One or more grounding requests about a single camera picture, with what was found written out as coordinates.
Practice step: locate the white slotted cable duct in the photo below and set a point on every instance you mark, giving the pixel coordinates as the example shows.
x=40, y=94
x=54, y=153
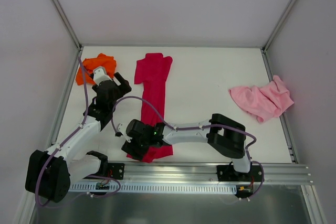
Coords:
x=168, y=188

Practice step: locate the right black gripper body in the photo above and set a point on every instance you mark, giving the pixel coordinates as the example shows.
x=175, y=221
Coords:
x=132, y=149

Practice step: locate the aluminium frame post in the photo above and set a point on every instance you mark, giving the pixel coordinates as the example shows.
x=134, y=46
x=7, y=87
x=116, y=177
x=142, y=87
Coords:
x=64, y=19
x=281, y=21

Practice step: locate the right aluminium frame post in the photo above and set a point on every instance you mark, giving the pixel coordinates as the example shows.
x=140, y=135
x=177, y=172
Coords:
x=281, y=21

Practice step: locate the left aluminium frame post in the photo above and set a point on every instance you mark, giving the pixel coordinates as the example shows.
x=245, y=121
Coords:
x=64, y=19

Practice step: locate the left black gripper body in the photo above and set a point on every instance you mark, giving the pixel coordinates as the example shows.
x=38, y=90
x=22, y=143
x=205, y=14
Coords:
x=115, y=86

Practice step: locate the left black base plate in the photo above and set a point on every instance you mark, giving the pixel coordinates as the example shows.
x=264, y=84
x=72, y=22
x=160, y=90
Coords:
x=116, y=170

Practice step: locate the orange t shirt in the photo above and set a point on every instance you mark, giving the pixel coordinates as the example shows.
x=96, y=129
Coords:
x=90, y=64

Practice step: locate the aluminium mounting rail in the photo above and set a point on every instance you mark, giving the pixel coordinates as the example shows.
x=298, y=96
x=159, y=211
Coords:
x=169, y=172

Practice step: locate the pink t shirt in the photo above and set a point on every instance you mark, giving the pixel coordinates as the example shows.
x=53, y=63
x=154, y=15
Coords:
x=263, y=103

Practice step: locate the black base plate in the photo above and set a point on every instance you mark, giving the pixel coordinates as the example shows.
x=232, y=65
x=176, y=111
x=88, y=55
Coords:
x=226, y=173
x=116, y=170

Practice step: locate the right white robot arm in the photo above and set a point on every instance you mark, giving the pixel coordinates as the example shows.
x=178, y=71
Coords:
x=223, y=134

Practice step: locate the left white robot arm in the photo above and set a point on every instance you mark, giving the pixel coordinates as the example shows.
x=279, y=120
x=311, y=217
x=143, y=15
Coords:
x=51, y=172

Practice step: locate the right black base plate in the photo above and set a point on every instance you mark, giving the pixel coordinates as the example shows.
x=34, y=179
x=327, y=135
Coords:
x=226, y=173

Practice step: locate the red t shirt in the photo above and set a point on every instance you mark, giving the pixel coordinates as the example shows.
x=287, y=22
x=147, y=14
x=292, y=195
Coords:
x=152, y=72

